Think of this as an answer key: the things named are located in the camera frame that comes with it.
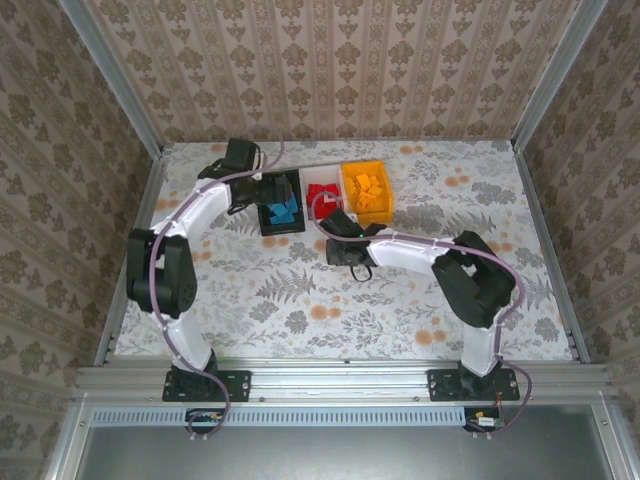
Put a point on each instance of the long blue lego brick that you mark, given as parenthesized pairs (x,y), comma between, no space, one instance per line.
(285,218)
(273,209)
(291,204)

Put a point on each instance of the long red lego brick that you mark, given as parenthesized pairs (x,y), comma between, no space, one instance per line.
(314,194)

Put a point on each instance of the black plastic bin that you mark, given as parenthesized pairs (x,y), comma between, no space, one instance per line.
(280,230)

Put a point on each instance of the orange plastic bin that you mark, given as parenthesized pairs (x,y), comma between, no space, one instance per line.
(372,216)

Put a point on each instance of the white plastic bin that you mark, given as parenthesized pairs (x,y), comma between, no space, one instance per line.
(325,175)

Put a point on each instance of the small orange lego brick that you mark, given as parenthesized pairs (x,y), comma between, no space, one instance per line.
(373,181)

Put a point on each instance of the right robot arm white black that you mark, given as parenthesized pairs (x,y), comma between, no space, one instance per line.
(475,285)

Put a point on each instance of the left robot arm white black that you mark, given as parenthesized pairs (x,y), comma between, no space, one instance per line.
(160,275)

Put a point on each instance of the floral patterned table cover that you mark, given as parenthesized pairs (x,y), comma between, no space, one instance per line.
(380,345)

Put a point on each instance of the grey metal panel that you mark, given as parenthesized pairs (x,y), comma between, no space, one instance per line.
(350,455)

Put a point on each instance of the small black connector board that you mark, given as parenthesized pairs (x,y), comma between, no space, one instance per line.
(482,422)
(202,417)

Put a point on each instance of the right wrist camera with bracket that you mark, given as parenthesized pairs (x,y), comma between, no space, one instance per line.
(340,222)

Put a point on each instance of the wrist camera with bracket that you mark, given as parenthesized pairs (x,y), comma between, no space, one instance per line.
(340,222)
(240,155)

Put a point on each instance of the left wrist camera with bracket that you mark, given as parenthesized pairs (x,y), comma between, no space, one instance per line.
(240,155)

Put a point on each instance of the aluminium table side rail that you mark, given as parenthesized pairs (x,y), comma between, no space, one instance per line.
(149,210)
(542,225)

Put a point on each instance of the aluminium front frame rail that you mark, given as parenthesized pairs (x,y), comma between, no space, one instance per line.
(340,380)

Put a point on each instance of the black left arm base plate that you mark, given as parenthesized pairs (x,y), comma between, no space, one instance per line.
(240,385)

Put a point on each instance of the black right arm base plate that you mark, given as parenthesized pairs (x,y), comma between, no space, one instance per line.
(440,385)

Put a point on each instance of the aluminium upright frame post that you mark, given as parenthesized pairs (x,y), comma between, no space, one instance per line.
(555,75)
(114,75)

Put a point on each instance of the aluminium lower frame bar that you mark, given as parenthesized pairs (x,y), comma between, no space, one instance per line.
(67,450)
(616,450)

